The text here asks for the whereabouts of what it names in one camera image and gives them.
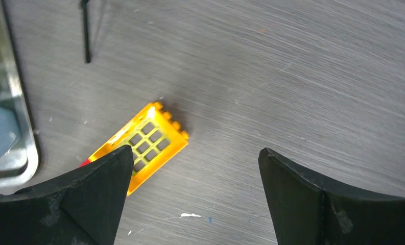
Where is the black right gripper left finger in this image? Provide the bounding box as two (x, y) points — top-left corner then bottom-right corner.
(0, 145), (133, 244)

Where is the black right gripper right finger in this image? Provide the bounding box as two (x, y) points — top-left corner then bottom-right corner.
(258, 148), (405, 244)

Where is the silver metal tray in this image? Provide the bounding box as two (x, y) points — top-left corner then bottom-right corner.
(0, 1), (41, 189)

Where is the colourful toy brick truck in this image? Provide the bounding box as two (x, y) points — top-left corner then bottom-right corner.
(81, 101), (189, 196)

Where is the black microphone tripod stand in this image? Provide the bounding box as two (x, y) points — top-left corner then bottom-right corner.
(80, 0), (91, 64)

